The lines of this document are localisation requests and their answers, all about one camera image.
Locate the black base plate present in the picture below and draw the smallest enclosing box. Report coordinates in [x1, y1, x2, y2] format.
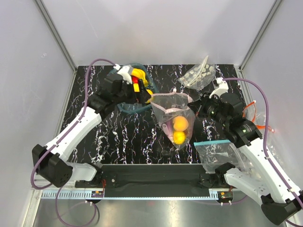
[75, 164, 230, 195]

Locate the orange zip top bag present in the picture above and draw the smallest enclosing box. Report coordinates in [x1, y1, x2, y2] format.
[241, 100, 275, 147]

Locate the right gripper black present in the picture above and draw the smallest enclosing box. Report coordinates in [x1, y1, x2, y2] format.
[187, 91, 229, 127]

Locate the white cable duct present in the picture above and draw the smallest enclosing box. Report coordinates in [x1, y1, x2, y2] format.
[42, 189, 220, 201]

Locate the teal plastic fruit tray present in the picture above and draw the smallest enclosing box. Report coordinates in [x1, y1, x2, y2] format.
[109, 63, 158, 114]

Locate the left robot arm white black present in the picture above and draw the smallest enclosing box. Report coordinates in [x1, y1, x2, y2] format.
[32, 73, 151, 188]

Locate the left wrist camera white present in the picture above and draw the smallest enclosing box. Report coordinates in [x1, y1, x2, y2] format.
[117, 65, 133, 84]

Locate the yellow banana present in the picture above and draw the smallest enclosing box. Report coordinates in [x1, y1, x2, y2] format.
[131, 68, 148, 87]

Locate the clear bag with white pieces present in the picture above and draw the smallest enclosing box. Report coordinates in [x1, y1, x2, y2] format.
[178, 55, 216, 90]

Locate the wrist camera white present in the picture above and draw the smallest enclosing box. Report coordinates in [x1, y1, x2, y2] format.
[209, 78, 229, 98]
[117, 65, 133, 84]

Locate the yellow lemon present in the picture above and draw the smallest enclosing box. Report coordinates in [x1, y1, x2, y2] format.
[133, 83, 153, 104]

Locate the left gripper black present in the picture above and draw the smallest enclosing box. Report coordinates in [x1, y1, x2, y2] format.
[113, 79, 151, 105]

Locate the pink zip top bag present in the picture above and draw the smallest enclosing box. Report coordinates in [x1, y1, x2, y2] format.
[151, 90, 196, 149]

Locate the red pepper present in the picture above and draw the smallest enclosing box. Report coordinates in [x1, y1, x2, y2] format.
[132, 76, 138, 83]

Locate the blue zip top bag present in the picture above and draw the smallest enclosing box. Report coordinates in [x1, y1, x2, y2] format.
[194, 140, 239, 174]

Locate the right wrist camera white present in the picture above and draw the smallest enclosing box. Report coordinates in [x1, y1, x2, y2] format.
[209, 78, 229, 98]

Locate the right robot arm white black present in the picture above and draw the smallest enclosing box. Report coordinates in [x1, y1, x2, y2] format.
[188, 93, 303, 226]

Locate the orange peach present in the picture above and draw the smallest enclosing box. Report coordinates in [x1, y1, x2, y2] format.
[172, 116, 189, 131]

